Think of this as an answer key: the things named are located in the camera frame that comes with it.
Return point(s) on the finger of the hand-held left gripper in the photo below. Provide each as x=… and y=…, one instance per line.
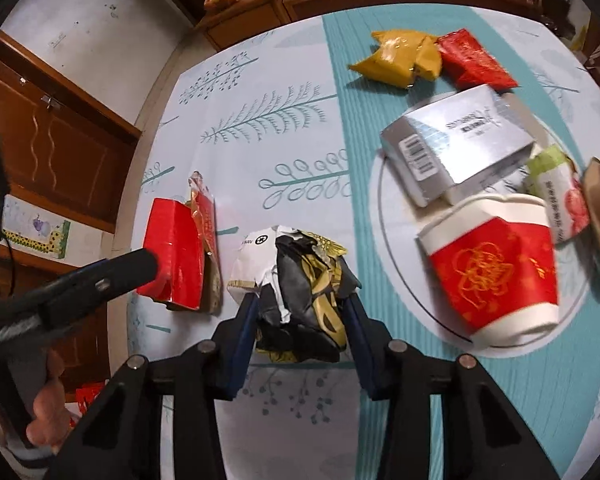
x=82, y=275
x=105, y=290

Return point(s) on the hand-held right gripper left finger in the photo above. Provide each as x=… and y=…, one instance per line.
x=240, y=345

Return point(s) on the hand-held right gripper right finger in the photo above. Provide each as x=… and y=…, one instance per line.
x=361, y=350

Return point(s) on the small red box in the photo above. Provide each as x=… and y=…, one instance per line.
x=175, y=250

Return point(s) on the black gold wrapper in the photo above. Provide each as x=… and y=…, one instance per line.
x=305, y=290

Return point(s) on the yellow snack packet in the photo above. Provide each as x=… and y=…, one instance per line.
x=395, y=57

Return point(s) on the red snack packet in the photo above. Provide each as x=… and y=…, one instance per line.
x=475, y=62

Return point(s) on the person's left hand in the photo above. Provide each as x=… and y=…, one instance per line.
x=47, y=410

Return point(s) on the wooden door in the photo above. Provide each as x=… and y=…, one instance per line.
x=65, y=160
x=87, y=340

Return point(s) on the red gold foil wrapper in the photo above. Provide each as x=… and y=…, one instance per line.
x=207, y=225

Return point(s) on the red white paper cup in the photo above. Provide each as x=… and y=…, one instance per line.
x=490, y=280

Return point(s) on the light blue teal printed tablecloth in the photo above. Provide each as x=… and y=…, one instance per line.
x=260, y=125

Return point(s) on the silver box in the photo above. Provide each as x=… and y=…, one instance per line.
x=460, y=145

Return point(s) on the white green red packet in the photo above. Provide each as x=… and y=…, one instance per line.
x=555, y=195

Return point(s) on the small wooden drawer cabinet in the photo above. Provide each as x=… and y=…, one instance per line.
x=245, y=20

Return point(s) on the children's wall poster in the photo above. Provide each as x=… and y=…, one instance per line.
x=35, y=227

